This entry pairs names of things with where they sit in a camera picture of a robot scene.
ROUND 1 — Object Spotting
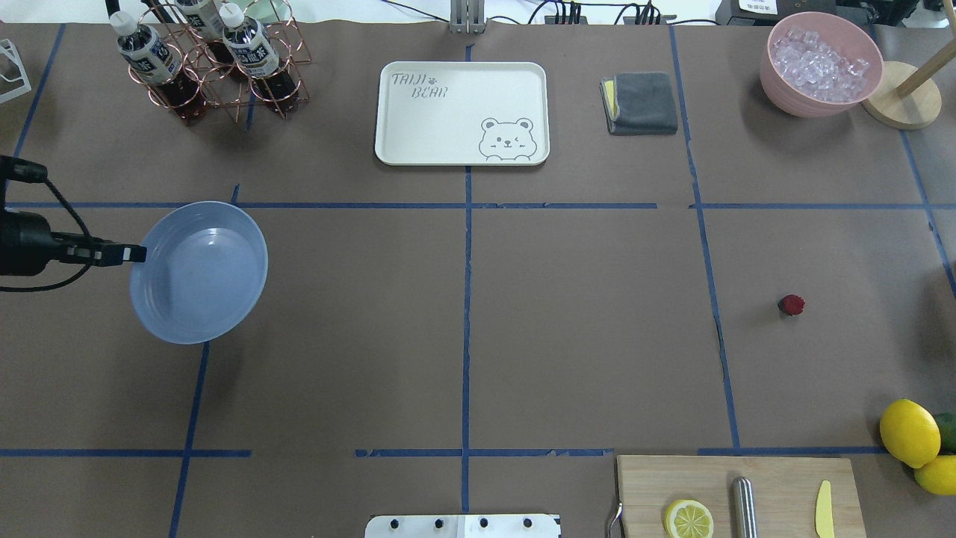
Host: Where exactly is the aluminium frame post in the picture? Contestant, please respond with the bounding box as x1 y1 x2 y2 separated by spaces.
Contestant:
450 0 487 34

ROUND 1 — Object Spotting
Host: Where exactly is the half lemon slice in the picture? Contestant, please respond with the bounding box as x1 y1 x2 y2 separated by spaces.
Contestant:
662 498 715 538

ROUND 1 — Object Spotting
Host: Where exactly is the wooden cutting board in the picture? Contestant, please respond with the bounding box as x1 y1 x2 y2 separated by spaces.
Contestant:
615 455 867 538

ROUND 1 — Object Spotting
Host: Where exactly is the tea bottle front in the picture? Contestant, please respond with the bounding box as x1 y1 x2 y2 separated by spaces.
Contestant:
108 10 208 125

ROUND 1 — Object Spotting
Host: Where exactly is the green lime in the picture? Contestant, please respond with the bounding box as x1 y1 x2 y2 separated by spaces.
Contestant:
933 412 956 455

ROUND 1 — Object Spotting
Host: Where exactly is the tea bottle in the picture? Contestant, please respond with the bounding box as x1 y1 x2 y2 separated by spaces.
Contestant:
219 2 299 117
108 10 208 125
174 1 230 62

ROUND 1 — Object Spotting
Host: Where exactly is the steel knife handle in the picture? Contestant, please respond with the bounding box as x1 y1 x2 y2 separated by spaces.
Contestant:
731 476 759 537

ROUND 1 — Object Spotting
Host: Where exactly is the tea bottle back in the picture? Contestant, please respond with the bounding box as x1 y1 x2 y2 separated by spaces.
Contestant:
174 1 230 62

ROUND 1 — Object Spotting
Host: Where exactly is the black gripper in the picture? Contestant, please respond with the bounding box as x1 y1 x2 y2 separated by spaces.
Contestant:
1 210 148 276

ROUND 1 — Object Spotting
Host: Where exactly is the grey folded cloth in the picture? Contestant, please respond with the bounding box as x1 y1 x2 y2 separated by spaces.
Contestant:
600 72 678 136

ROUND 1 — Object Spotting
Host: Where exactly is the cream bear tray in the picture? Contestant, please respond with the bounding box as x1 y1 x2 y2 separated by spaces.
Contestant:
373 61 550 167

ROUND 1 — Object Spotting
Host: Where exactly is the wooden stand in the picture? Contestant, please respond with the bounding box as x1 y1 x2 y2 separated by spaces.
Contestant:
863 40 955 130

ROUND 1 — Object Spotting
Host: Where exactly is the green bowl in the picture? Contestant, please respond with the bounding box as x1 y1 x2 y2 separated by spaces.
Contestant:
233 0 291 23

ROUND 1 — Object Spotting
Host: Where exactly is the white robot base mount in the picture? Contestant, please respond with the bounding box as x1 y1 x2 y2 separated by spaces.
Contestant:
364 513 562 537

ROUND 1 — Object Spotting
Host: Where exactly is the red strawberry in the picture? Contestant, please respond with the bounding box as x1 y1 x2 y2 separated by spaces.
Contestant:
776 294 806 316

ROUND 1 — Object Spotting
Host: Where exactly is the yellow plastic knife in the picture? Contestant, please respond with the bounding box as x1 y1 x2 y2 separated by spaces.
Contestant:
815 480 834 538

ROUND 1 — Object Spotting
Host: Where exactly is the tea bottle middle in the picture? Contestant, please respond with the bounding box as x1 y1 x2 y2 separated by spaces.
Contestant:
219 2 299 117

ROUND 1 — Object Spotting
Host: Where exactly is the white wire cup rack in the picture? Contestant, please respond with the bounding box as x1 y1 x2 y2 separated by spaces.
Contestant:
1 40 33 105

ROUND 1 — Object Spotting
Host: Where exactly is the copper wire bottle rack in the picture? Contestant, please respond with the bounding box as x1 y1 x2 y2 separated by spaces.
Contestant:
137 1 313 129

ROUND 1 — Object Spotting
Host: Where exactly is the pink bowl with ice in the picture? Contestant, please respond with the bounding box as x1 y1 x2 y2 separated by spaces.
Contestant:
760 11 884 118

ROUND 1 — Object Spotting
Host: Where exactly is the blue plate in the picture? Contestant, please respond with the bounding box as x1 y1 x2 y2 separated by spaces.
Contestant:
129 201 269 344

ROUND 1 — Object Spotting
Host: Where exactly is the yellow lemon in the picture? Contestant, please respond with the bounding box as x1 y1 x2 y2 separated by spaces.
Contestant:
878 398 941 469
913 455 956 496

